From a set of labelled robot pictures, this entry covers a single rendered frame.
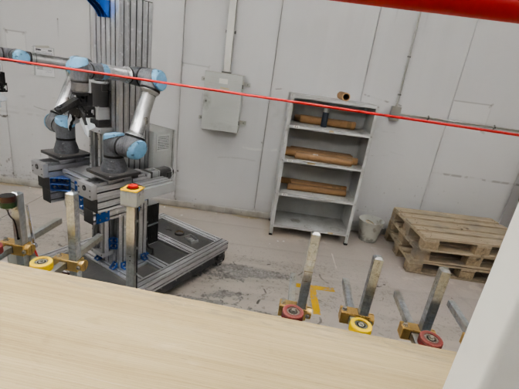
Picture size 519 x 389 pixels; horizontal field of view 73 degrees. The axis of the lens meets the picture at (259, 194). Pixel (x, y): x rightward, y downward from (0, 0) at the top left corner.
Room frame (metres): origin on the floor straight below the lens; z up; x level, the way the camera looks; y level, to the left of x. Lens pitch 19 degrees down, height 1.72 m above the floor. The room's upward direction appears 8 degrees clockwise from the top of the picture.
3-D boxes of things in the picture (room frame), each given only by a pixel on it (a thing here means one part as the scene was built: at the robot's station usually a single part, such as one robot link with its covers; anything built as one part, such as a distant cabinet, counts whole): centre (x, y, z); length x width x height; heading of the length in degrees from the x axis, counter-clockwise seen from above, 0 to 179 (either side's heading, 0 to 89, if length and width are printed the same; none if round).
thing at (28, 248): (1.33, 1.03, 0.85); 0.14 x 0.06 x 0.05; 85
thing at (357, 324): (1.06, -0.43, 0.85); 0.08 x 0.08 x 0.11
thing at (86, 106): (1.67, 0.90, 1.46); 0.09 x 0.08 x 0.12; 151
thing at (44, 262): (1.17, 0.81, 0.85); 0.08 x 0.08 x 0.11
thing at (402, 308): (1.24, -0.70, 0.81); 0.44 x 0.03 x 0.04; 175
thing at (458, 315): (1.22, -0.95, 0.81); 0.44 x 0.03 x 0.04; 175
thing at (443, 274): (1.18, -0.73, 0.88); 0.04 x 0.04 x 0.48; 85
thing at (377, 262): (1.21, -0.49, 0.88); 0.04 x 0.04 x 0.48; 85
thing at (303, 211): (3.81, -0.61, 0.78); 0.90 x 0.45 x 1.55; 91
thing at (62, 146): (2.26, 1.33, 1.09); 0.15 x 0.15 x 0.10
